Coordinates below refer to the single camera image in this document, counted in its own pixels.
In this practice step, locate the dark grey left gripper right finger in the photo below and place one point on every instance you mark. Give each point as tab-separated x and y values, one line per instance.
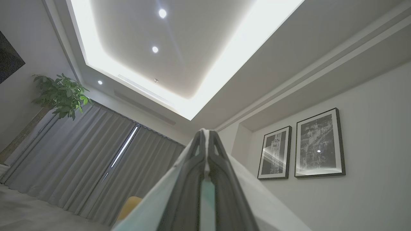
228	199

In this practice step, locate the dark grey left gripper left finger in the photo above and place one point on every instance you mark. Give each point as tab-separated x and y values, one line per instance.
186	192

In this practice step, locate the grey pleated curtain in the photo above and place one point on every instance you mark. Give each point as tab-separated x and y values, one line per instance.
147	170
80	154

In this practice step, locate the yellow sofa backrest cushion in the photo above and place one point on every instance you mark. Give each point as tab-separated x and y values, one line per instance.
130	207

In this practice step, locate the small black framed picture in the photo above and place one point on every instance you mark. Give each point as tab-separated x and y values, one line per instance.
274	154

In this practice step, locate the large black framed picture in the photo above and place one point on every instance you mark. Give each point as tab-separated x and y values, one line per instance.
319	144

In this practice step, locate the white linear air vent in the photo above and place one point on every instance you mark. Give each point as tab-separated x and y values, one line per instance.
141	88

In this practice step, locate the green potted tree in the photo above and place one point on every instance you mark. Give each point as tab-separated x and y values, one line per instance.
61	94

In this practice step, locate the black wall television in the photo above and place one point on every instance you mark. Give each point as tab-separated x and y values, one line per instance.
8	59

